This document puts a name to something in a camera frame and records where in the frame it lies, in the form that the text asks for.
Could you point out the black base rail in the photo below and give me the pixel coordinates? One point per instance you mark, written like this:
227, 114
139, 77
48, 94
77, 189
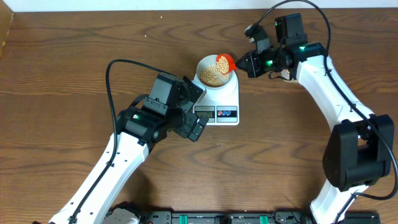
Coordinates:
236, 217

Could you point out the red plastic measuring scoop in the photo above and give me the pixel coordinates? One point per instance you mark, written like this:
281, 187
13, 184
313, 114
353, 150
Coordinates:
232, 65

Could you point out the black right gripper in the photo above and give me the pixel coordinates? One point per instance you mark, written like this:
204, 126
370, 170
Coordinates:
252, 70

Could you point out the clear plastic bean container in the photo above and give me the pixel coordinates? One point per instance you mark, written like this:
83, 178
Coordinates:
287, 77

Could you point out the pile of soybeans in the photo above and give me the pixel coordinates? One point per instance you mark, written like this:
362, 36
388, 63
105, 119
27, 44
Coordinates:
222, 65

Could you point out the grey plastic bowl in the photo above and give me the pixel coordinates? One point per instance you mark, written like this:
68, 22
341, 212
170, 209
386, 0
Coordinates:
206, 62

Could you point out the soybeans in grey bowl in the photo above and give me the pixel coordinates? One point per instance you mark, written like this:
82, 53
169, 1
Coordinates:
211, 77

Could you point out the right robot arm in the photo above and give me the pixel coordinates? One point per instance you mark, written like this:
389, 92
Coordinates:
359, 150

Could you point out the white digital kitchen scale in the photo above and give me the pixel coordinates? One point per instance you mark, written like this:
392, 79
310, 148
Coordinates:
220, 104

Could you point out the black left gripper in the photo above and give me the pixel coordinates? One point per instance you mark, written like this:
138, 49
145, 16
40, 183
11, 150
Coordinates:
185, 129

